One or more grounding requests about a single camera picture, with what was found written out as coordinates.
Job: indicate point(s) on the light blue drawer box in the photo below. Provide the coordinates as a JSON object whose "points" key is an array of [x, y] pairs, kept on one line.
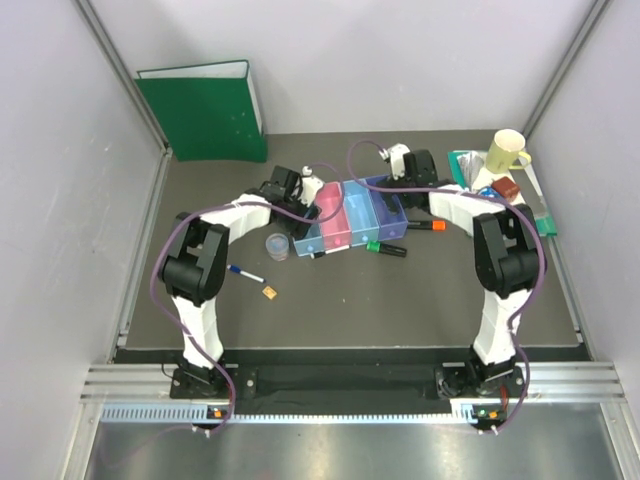
{"points": [[360, 213]]}

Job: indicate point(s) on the green ring binder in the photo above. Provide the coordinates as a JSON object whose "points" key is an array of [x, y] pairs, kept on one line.
{"points": [[208, 111]]}

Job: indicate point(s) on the green highlighter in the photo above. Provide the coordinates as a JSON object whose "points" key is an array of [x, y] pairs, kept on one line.
{"points": [[386, 249]]}

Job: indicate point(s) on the red brown box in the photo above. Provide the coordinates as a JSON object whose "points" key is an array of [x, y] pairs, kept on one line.
{"points": [[506, 188]]}

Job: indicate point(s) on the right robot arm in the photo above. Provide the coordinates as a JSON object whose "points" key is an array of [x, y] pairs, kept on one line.
{"points": [[506, 256]]}

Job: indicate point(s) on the blue end drawer box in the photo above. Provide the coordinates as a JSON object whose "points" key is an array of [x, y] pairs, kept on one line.
{"points": [[312, 243]]}

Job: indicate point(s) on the small yellow eraser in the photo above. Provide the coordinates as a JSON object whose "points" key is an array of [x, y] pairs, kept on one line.
{"points": [[269, 292]]}

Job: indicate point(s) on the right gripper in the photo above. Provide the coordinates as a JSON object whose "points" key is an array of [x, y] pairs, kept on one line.
{"points": [[394, 183]]}

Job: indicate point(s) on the blue white pen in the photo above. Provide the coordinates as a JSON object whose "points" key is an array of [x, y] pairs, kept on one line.
{"points": [[239, 271]]}

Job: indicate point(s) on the crumpled silver wrapper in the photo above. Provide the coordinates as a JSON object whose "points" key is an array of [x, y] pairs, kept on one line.
{"points": [[470, 163]]}

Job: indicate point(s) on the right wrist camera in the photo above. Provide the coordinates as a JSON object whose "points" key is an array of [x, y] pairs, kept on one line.
{"points": [[394, 156]]}

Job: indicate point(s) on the teal tray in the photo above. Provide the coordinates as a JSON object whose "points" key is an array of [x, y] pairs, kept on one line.
{"points": [[532, 191]]}

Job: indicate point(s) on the orange highlighter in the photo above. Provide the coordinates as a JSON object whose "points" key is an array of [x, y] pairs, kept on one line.
{"points": [[427, 225]]}

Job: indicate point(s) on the black white marker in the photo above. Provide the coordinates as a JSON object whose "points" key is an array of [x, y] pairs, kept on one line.
{"points": [[328, 252]]}

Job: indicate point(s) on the yellow mug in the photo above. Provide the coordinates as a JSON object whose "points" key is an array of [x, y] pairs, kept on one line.
{"points": [[507, 152]]}

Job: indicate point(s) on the blue gel jar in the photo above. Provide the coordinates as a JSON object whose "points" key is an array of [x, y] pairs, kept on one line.
{"points": [[489, 192]]}

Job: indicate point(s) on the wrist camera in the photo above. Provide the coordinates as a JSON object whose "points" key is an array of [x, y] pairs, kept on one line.
{"points": [[310, 186], [394, 156]]}

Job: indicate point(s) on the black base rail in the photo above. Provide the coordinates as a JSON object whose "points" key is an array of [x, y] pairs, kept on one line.
{"points": [[358, 390]]}

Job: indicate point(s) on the purple drawer box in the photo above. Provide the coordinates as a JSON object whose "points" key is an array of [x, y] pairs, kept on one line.
{"points": [[392, 226]]}

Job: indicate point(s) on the clear paperclip jar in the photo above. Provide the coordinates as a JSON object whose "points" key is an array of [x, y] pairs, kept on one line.
{"points": [[277, 246]]}

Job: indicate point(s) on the pink drawer box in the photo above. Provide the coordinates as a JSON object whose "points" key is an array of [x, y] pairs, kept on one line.
{"points": [[335, 228]]}

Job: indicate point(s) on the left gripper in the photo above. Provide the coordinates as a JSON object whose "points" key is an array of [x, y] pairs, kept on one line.
{"points": [[296, 228]]}

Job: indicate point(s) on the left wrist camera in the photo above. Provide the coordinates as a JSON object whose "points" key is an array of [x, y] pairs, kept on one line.
{"points": [[310, 186]]}

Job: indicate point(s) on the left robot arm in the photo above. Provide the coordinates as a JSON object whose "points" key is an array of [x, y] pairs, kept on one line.
{"points": [[194, 265]]}

